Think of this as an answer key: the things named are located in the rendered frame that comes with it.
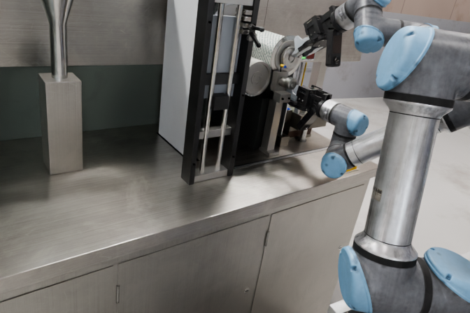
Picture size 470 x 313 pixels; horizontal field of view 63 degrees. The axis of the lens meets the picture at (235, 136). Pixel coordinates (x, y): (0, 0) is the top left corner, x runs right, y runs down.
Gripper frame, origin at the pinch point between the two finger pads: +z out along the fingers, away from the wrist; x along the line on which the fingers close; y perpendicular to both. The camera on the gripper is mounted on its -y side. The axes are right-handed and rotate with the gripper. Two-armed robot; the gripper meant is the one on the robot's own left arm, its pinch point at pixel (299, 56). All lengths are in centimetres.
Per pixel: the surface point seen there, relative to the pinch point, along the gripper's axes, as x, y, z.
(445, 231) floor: -178, -103, 74
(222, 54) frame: 36.5, -2.2, -5.7
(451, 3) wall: -559, 168, 155
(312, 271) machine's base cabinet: -9, -76, 35
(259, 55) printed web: 8.0, 5.5, 10.7
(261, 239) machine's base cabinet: 24, -55, 17
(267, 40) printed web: 6.6, 8.8, 6.0
